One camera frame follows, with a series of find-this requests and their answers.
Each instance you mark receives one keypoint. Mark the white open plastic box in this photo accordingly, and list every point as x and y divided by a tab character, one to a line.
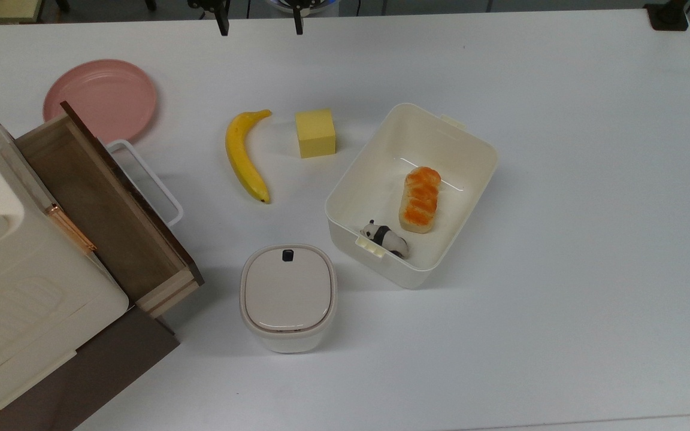
381	149

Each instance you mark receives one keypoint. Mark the dark brown wooden cabinet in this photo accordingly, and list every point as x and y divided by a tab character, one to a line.
99	371

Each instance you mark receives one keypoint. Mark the orange glazed bread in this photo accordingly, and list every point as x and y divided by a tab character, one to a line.
420	200

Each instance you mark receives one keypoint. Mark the copper latch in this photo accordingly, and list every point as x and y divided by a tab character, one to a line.
70	227

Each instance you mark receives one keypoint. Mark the yellow banana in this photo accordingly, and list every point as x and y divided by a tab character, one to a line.
242	158

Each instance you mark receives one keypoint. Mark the black clamp base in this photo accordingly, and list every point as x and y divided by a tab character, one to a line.
667	17

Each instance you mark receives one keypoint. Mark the cream trash can with lid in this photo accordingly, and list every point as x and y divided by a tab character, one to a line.
288	296

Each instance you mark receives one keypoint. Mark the panda toy figure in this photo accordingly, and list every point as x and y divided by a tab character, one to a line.
386	238

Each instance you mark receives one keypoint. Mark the pink plate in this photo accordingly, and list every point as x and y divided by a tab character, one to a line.
100	96

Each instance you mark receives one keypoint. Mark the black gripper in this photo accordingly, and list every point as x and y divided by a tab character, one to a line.
198	3

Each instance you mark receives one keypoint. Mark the yellow foam cube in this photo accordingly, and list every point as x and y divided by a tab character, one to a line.
316	133

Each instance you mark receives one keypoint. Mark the open wooden drawer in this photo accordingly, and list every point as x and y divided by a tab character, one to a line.
105	209

